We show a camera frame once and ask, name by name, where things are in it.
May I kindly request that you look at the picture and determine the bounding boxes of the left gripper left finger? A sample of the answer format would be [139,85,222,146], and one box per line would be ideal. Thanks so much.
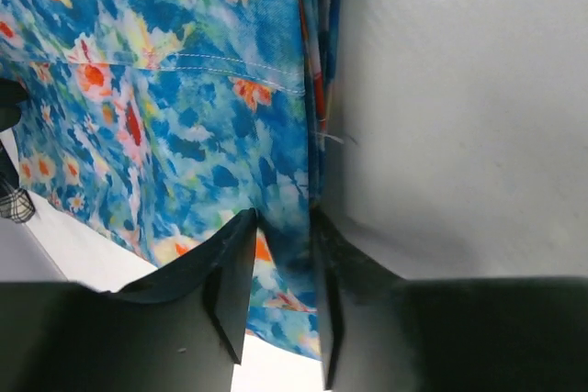
[1,209,257,391]

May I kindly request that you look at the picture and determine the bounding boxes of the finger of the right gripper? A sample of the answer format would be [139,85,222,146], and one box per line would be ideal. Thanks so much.
[0,79,28,131]

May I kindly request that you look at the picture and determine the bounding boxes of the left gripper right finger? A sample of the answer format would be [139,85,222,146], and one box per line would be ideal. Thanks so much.
[311,209,587,391]

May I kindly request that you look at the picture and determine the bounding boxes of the navy plaid skirt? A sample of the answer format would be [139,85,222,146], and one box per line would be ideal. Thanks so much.
[0,180,36,223]

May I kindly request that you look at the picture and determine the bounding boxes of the blue floral skirt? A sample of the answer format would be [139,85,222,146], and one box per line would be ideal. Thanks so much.
[1,0,341,359]

